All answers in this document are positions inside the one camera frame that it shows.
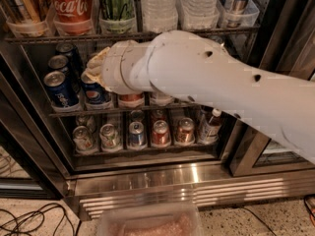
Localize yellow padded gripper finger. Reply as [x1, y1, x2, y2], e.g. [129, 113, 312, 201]
[85, 47, 110, 89]

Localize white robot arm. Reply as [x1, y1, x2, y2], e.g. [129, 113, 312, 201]
[87, 30, 315, 163]

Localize back Pepsi can left row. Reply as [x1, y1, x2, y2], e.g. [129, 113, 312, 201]
[55, 42, 83, 74]

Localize front Pepsi can second row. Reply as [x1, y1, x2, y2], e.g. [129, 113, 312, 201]
[81, 72, 111, 105]

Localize middle Pepsi can left row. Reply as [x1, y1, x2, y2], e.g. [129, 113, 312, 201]
[48, 54, 80, 93]

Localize front Pepsi can left row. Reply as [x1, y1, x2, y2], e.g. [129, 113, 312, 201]
[43, 71, 79, 112]

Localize front orange soda can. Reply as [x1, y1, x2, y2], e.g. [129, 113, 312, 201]
[118, 93, 145, 107]

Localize green can top shelf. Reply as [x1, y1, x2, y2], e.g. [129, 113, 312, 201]
[99, 0, 135, 33]

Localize red Coca-Cola can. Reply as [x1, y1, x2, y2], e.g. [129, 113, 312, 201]
[50, 0, 93, 35]

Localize iced tea bottle middle shelf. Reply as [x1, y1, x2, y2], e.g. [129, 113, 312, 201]
[150, 92, 174, 105]

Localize silver can bottom left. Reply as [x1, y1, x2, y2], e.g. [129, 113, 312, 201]
[73, 126, 95, 152]

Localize silver green can bottom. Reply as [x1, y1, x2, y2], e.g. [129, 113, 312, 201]
[99, 124, 120, 150]

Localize blue white can bottom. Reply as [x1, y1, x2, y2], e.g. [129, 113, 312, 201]
[129, 121, 145, 147]

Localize gold can top shelf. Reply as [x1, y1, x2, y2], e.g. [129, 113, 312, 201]
[1, 0, 51, 37]

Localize red can bottom shelf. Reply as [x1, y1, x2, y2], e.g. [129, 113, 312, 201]
[152, 120, 170, 147]

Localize copper can bottom shelf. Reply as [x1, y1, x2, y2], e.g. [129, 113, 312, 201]
[175, 117, 195, 145]

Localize tea bottle bottom shelf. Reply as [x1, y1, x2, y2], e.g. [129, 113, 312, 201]
[198, 106, 222, 145]

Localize stainless fridge base grille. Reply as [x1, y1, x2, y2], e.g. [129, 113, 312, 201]
[64, 163, 315, 220]

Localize stainless fridge door right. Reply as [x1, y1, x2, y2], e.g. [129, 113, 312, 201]
[229, 0, 315, 176]

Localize clear water bottle left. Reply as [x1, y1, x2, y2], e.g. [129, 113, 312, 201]
[141, 0, 178, 33]

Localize clear water bottle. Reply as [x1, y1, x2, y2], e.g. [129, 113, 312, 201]
[141, 0, 178, 33]
[179, 0, 218, 30]

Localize clear water bottle right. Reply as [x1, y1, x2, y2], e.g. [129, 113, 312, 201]
[179, 0, 218, 30]

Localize clear plastic bin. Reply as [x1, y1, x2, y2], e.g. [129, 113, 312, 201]
[96, 203, 204, 236]

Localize black floor cables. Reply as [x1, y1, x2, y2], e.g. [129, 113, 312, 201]
[0, 203, 83, 236]

